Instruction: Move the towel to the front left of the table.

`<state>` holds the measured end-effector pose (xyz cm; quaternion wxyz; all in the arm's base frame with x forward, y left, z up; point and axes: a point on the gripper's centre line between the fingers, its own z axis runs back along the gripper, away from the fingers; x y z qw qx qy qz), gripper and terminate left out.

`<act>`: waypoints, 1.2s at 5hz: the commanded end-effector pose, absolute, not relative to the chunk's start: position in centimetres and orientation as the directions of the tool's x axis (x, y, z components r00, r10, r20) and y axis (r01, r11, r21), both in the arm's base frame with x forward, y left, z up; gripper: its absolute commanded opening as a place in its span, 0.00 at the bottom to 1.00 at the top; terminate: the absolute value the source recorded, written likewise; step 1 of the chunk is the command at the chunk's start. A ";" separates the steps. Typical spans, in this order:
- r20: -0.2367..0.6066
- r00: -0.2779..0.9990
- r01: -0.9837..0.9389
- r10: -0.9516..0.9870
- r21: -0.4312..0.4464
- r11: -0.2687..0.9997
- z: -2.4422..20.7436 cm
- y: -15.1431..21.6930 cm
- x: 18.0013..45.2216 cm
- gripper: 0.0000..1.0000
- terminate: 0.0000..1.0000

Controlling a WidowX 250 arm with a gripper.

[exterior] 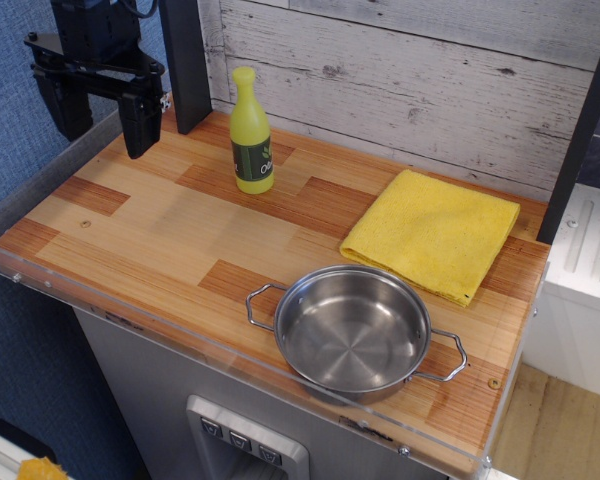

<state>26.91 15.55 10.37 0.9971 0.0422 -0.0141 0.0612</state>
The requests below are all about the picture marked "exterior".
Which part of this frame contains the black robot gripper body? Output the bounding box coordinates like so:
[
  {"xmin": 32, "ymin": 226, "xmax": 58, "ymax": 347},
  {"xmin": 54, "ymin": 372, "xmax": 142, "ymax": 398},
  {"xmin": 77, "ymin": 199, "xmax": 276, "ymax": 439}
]
[{"xmin": 24, "ymin": 1, "xmax": 164, "ymax": 100}]

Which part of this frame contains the grey toy fridge cabinet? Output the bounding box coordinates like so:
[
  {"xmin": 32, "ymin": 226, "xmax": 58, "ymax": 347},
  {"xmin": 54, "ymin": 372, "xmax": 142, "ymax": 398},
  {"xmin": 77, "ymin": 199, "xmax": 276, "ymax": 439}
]
[{"xmin": 72, "ymin": 305, "xmax": 461, "ymax": 480}]

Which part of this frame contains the clear acrylic table guard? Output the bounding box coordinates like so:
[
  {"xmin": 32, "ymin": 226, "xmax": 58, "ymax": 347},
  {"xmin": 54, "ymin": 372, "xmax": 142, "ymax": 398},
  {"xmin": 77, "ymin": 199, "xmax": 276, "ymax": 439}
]
[{"xmin": 0, "ymin": 112, "xmax": 549, "ymax": 479}]

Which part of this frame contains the stainless steel pot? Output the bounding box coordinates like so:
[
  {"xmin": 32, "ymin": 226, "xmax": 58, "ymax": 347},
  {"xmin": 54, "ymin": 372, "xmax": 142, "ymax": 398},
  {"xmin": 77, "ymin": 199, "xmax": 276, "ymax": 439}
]
[{"xmin": 267, "ymin": 264, "xmax": 468, "ymax": 403}]

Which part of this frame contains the yellow olive oil bottle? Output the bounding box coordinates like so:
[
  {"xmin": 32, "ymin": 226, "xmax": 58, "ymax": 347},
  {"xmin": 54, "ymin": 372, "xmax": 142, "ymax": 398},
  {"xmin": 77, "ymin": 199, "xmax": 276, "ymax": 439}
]
[{"xmin": 230, "ymin": 66, "xmax": 274, "ymax": 195}]

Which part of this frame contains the dark grey right post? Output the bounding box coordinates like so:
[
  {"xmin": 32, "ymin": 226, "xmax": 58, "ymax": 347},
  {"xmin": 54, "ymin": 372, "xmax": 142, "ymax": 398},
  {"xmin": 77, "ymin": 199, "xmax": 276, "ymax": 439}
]
[{"xmin": 536, "ymin": 57, "xmax": 600, "ymax": 245}]

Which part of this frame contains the yellow object bottom left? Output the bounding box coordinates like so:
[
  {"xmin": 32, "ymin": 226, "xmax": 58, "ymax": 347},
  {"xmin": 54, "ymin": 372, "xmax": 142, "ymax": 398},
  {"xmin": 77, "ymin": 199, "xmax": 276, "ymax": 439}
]
[{"xmin": 16, "ymin": 457, "xmax": 69, "ymax": 480}]

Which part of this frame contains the silver dispenser button panel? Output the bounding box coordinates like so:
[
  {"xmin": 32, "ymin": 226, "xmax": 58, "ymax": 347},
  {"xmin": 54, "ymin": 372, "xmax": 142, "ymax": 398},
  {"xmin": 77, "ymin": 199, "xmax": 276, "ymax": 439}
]
[{"xmin": 186, "ymin": 395, "xmax": 310, "ymax": 479}]

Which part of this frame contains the white ribbed side unit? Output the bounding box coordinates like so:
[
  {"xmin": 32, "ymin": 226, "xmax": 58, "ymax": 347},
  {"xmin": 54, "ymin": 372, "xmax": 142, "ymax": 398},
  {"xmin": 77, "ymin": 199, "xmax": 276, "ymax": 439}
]
[{"xmin": 522, "ymin": 184, "xmax": 600, "ymax": 395}]

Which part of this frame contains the yellow towel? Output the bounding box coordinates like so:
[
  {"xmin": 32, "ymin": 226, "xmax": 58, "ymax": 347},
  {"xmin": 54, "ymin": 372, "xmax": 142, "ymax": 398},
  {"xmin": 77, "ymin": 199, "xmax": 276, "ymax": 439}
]
[{"xmin": 340, "ymin": 170, "xmax": 520, "ymax": 307}]

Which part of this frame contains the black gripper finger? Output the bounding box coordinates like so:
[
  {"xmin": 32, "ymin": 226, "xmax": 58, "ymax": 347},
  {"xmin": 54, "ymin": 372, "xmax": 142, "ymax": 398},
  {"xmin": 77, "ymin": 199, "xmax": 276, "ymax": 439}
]
[
  {"xmin": 118, "ymin": 93, "xmax": 162, "ymax": 159},
  {"xmin": 33, "ymin": 69, "xmax": 93, "ymax": 141}
]

